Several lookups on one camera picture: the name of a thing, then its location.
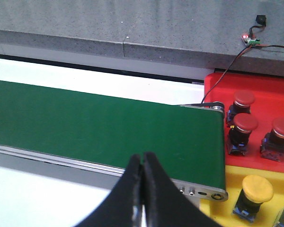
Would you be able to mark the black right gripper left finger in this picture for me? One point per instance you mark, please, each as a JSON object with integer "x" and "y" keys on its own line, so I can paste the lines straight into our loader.
{"x": 123, "y": 206}

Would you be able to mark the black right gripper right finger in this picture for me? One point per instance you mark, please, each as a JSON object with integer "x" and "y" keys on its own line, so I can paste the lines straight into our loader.
{"x": 165, "y": 205}

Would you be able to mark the red mushroom push button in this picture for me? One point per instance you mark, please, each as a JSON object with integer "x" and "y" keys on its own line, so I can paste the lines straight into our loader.
{"x": 243, "y": 99}
{"x": 272, "y": 145}
{"x": 239, "y": 133}

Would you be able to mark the yellow plastic tray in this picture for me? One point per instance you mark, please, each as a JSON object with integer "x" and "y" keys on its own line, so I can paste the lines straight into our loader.
{"x": 221, "y": 212}

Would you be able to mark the green conveyor belt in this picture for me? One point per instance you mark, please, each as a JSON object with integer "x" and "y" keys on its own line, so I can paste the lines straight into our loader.
{"x": 188, "y": 142}

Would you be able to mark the red plastic tray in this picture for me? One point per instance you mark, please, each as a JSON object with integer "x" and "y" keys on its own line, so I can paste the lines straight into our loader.
{"x": 268, "y": 105}

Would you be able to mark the grey stone counter slab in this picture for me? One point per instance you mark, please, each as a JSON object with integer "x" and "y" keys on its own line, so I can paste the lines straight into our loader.
{"x": 144, "y": 35}

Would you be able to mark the small sensor circuit board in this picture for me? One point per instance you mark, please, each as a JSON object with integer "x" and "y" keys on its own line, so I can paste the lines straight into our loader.
{"x": 250, "y": 38}

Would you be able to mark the aluminium conveyor frame rail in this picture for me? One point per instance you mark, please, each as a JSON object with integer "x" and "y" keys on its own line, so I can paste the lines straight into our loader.
{"x": 189, "y": 189}

